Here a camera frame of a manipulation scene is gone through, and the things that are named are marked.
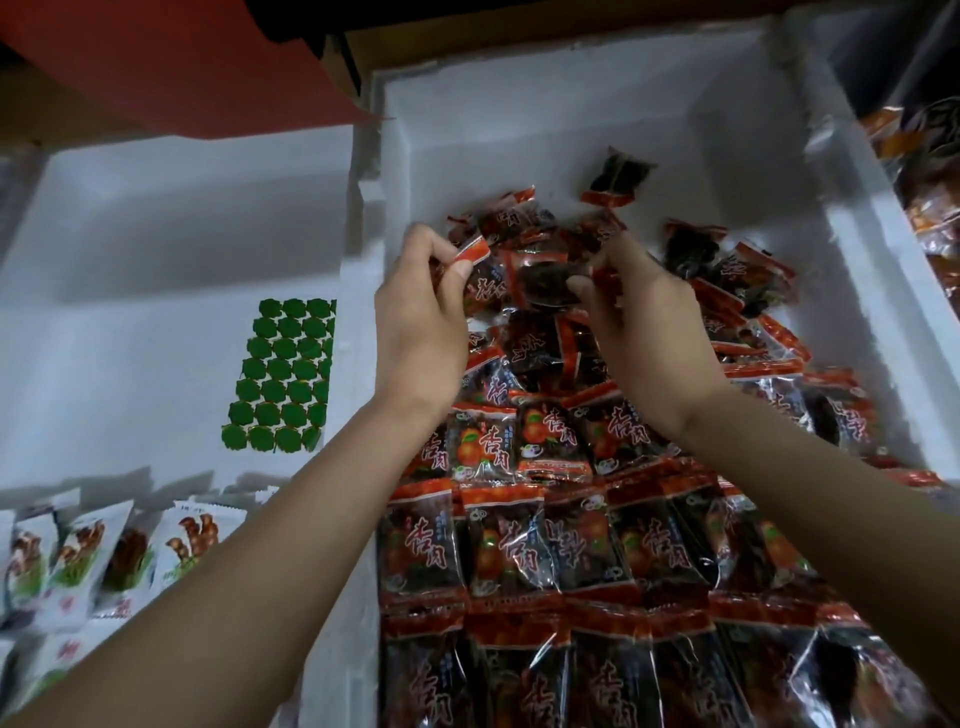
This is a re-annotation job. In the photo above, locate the pile of brown packets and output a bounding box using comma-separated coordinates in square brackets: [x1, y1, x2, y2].
[862, 97, 960, 317]

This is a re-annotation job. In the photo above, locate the person's left hand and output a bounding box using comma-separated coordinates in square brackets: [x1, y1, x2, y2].
[372, 223, 476, 429]

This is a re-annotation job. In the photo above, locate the person's right forearm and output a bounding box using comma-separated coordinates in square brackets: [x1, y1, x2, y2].
[675, 387, 960, 722]

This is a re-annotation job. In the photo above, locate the pile of dark red packets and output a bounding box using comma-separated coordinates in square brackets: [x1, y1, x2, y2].
[375, 145, 954, 728]

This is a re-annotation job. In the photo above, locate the green leaf-pattern sheet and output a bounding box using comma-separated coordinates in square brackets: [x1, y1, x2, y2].
[220, 297, 339, 455]

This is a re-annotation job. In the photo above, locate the dark red snack packet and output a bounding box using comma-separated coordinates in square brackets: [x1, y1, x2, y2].
[502, 247, 624, 314]
[432, 232, 512, 320]

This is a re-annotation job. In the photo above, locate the person's left forearm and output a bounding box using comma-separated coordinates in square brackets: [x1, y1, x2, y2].
[7, 393, 452, 728]

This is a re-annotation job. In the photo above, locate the red scalloped sign yellow lettering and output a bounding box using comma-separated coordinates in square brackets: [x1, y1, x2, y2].
[0, 0, 377, 141]

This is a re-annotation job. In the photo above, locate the black metal guard rail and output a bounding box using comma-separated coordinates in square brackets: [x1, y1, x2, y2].
[247, 0, 542, 44]

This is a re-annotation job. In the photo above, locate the pile of white printed packets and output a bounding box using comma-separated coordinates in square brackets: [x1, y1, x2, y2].
[0, 487, 279, 719]

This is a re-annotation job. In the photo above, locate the person's right hand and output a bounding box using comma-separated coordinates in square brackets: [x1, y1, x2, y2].
[567, 228, 737, 444]

